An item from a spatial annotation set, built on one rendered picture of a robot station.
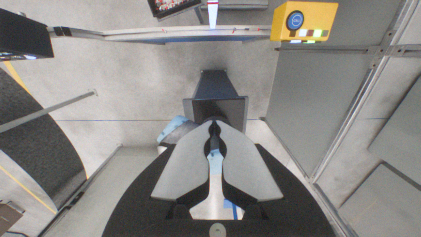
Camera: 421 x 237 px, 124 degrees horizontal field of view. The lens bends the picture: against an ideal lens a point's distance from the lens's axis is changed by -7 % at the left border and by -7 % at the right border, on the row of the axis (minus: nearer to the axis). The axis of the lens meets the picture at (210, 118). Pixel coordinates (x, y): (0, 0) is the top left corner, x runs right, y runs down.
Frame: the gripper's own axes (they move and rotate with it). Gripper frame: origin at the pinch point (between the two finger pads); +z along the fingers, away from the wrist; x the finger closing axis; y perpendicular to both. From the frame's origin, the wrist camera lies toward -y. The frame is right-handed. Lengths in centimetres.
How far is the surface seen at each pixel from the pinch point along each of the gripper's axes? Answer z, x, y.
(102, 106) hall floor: 143, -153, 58
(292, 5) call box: 35.8, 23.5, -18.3
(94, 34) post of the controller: 52, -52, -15
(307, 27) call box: 35.8, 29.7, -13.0
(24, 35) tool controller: 30, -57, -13
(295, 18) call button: 34.8, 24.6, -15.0
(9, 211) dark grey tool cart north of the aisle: 124, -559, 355
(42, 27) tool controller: 36, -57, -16
